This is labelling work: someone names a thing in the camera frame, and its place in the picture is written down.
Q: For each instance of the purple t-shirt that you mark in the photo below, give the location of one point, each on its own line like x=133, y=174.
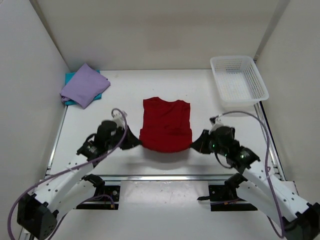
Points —
x=84, y=86

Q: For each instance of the red t-shirt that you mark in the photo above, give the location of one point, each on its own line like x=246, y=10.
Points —
x=166, y=125

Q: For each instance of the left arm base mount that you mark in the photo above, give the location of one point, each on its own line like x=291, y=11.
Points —
x=106, y=197

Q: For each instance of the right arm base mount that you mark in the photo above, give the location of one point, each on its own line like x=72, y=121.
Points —
x=224, y=198

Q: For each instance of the white plastic basket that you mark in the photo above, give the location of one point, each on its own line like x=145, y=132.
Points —
x=238, y=81

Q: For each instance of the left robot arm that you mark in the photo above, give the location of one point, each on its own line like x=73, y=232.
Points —
x=39, y=213

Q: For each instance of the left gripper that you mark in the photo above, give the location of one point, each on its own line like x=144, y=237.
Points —
x=131, y=140

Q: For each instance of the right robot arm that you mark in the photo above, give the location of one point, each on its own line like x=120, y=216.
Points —
x=298, y=219

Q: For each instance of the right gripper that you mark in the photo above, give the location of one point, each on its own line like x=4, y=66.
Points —
x=200, y=145

